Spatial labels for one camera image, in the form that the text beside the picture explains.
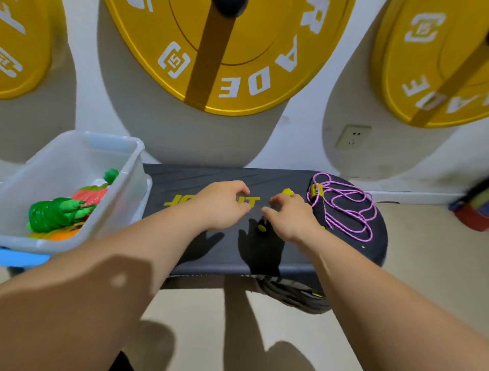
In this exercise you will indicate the person's black shorts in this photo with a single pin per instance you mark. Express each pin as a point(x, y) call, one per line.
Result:
point(121, 361)

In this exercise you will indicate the blue plastic piece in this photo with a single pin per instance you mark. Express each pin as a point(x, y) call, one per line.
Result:
point(19, 258)

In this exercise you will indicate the white wall socket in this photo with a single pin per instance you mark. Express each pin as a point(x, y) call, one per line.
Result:
point(354, 137)

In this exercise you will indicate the person's right hand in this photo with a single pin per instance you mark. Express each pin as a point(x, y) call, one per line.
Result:
point(294, 218)

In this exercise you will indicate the black aerobic step platform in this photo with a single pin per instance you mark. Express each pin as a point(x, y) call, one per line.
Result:
point(199, 252)

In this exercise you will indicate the red fire extinguisher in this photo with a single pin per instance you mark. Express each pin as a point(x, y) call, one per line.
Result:
point(474, 210)

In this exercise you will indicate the person's left hand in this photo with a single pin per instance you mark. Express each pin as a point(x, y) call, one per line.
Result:
point(221, 205)

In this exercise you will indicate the clear plastic storage bin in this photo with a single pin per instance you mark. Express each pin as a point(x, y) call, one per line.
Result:
point(46, 168)

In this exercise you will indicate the person's left forearm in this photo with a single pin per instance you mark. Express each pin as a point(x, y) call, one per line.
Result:
point(92, 290)

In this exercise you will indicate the black plate peg cap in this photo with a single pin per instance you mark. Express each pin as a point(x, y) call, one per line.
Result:
point(230, 6)

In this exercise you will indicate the person's right forearm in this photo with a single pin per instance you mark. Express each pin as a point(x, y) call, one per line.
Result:
point(397, 306)

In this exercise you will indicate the large yellow weight plate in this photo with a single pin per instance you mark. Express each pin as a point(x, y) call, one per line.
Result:
point(267, 61)

